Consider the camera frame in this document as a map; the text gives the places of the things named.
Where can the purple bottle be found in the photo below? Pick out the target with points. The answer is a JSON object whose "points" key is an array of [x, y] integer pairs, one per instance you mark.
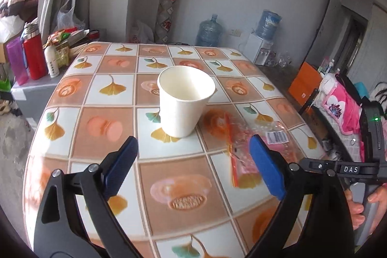
{"points": [[16, 61]]}

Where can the pink floral blanket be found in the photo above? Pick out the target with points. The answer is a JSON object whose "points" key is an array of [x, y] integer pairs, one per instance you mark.
{"points": [[335, 103]]}

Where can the white plastic bag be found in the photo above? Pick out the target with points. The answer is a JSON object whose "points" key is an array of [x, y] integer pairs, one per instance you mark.
{"points": [[69, 14]]}

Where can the wall socket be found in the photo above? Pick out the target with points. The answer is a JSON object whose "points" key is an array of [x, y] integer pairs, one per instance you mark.
{"points": [[236, 32]]}

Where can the clear plastic wrapper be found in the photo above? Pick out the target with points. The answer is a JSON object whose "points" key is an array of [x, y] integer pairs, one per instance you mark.
{"points": [[242, 137]]}

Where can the white water dispenser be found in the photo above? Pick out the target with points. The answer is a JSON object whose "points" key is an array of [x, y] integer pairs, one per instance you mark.
{"points": [[257, 49]]}

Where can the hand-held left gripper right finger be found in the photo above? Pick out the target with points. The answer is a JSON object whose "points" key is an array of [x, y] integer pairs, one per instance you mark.
{"points": [[266, 167]]}

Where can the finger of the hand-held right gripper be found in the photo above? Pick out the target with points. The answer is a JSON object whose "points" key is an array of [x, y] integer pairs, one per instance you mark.
{"points": [[320, 165]]}

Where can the white bag red print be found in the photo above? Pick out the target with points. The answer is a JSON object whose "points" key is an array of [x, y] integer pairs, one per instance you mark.
{"points": [[142, 32]]}

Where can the clear glassware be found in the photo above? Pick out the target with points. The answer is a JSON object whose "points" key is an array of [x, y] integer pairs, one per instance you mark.
{"points": [[279, 60]]}

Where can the white paper cup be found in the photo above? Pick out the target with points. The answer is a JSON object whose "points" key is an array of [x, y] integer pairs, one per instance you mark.
{"points": [[181, 113]]}

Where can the person's right hand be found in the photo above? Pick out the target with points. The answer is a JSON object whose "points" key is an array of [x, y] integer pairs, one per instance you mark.
{"points": [[356, 212]]}

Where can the green bag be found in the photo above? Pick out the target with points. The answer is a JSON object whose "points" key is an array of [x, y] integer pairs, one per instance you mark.
{"points": [[5, 85]]}

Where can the patterned paper roll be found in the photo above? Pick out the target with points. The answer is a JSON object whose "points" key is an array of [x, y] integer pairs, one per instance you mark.
{"points": [[166, 10]]}

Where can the blue water jug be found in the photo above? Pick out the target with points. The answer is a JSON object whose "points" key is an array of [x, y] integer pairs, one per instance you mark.
{"points": [[268, 25], [208, 32]]}

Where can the orange box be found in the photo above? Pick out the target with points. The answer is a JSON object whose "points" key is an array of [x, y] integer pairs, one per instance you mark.
{"points": [[304, 82]]}

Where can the grey box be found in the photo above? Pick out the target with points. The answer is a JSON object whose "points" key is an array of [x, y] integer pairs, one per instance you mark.
{"points": [[36, 87]]}

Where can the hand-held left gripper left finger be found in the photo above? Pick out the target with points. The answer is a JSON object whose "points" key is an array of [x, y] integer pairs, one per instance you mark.
{"points": [[121, 164]]}

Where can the patterned tablecloth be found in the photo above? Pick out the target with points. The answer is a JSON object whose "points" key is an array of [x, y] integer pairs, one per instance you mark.
{"points": [[105, 128]]}

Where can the pile of snack packets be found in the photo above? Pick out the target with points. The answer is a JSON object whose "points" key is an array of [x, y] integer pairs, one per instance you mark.
{"points": [[62, 46]]}

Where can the teal cloth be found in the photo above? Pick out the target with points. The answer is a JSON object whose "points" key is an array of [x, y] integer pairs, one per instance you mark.
{"points": [[360, 90]]}

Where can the black bed frame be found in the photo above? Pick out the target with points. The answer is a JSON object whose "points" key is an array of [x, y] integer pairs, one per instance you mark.
{"points": [[308, 100]]}

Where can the grey door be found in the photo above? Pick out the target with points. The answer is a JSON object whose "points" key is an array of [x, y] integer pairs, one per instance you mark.
{"points": [[332, 22]]}

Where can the white lotion bottle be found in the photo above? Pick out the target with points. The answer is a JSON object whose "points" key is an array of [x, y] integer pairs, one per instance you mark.
{"points": [[52, 63]]}

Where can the black clothing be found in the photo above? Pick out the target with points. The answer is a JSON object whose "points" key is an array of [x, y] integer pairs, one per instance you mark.
{"points": [[350, 85]]}

